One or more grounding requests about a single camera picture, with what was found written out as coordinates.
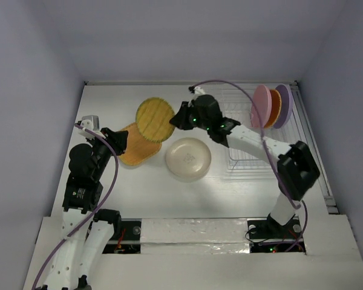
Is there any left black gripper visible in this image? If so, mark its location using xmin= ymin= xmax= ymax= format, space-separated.
xmin=87 ymin=126 xmax=128 ymax=178

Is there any square woven bamboo plate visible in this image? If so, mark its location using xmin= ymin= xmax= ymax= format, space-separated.
xmin=119 ymin=123 xmax=162 ymax=166

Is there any green-rimmed woven plate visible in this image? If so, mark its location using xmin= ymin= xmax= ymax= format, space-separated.
xmin=136 ymin=97 xmax=175 ymax=143

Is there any cream round plate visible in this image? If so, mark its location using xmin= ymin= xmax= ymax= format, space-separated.
xmin=165 ymin=138 xmax=212 ymax=181

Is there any pink round plate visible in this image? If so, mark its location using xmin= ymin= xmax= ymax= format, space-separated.
xmin=250 ymin=85 xmax=272 ymax=127

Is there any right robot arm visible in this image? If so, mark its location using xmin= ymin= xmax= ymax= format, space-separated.
xmin=169 ymin=95 xmax=320 ymax=237

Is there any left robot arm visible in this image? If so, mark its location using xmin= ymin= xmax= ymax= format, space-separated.
xmin=32 ymin=125 xmax=128 ymax=289

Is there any orange woven round plate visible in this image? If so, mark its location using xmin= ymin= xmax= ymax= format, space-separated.
xmin=264 ymin=89 xmax=282 ymax=128

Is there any purple round plate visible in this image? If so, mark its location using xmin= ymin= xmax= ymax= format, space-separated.
xmin=273 ymin=84 xmax=294 ymax=129

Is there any foil-wrapped front bar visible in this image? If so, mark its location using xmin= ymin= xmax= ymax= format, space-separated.
xmin=140 ymin=218 xmax=250 ymax=254

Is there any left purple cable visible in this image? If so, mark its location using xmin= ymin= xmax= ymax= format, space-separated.
xmin=30 ymin=122 xmax=120 ymax=290

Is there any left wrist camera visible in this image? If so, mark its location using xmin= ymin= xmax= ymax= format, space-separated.
xmin=76 ymin=115 xmax=101 ymax=136

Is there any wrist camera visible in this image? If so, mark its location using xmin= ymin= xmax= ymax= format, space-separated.
xmin=188 ymin=86 xmax=206 ymax=96
xmin=76 ymin=115 xmax=101 ymax=136

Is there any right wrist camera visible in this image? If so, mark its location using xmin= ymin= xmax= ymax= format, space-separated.
xmin=188 ymin=86 xmax=206 ymax=96

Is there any white wire dish rack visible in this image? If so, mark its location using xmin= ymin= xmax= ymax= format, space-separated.
xmin=220 ymin=84 xmax=305 ymax=171

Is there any red wire left base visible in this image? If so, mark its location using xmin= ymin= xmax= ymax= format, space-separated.
xmin=114 ymin=228 xmax=128 ymax=251

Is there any black cable at base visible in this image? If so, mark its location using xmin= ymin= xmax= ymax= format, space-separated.
xmin=243 ymin=225 xmax=305 ymax=245

